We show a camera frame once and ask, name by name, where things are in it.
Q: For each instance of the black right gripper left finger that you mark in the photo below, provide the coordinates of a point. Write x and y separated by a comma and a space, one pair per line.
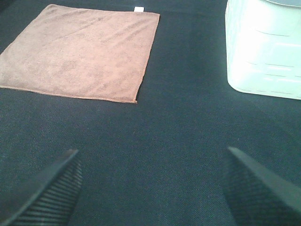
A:
49, 198

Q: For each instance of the white plastic bin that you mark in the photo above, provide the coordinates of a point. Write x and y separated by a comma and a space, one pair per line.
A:
263, 47

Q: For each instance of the brown microfibre towel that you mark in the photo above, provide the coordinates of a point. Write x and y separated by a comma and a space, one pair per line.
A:
81, 53

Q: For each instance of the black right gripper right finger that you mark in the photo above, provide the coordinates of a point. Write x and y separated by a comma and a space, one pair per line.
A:
257, 196

